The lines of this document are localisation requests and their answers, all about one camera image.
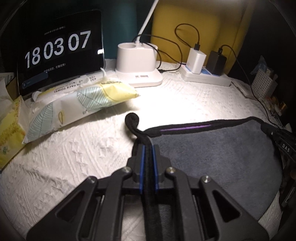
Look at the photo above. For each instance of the white USB charger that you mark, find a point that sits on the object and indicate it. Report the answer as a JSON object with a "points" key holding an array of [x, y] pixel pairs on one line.
{"points": [[195, 61]]}

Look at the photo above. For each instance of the dark teal curtain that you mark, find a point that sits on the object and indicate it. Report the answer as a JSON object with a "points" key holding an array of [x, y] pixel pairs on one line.
{"points": [[121, 22]]}

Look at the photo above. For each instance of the white textured tablecloth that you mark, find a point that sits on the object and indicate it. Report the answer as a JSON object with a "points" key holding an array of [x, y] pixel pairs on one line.
{"points": [[48, 169]]}

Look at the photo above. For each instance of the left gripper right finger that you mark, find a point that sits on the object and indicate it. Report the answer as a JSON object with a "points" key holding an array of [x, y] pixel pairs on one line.
{"points": [[198, 208]]}

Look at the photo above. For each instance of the purple and grey towel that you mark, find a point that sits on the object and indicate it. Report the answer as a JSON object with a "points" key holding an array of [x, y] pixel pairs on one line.
{"points": [[237, 154]]}

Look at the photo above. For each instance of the white power strip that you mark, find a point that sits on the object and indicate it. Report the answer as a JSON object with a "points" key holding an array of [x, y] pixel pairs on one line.
{"points": [[204, 77]]}

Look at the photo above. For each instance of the black power adapter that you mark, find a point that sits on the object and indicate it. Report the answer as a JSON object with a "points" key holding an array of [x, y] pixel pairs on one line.
{"points": [[216, 62]]}

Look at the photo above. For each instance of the white perforated basket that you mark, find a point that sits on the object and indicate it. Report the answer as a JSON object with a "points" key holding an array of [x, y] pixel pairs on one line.
{"points": [[263, 85]]}

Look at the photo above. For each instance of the white desk lamp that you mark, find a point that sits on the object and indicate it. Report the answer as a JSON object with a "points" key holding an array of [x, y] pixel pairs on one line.
{"points": [[136, 61]]}

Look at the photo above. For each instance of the small yellow snack boxes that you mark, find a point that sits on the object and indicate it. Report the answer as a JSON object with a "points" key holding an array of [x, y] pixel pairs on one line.
{"points": [[275, 106]]}

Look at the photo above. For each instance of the yellow curtain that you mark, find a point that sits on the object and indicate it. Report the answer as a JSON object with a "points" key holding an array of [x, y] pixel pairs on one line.
{"points": [[178, 25]]}

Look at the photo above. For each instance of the yellow tissue pack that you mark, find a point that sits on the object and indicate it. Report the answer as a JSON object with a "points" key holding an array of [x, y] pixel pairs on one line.
{"points": [[14, 125]]}

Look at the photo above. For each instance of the tablet showing clock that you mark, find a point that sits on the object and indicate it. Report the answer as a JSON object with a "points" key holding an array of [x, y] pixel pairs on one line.
{"points": [[61, 49]]}

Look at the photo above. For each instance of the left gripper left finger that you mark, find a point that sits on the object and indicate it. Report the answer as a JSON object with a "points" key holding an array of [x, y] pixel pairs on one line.
{"points": [[94, 209]]}

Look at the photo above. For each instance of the leaf-patterned face towel pack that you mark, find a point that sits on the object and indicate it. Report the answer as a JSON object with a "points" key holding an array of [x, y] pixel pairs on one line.
{"points": [[64, 104]]}

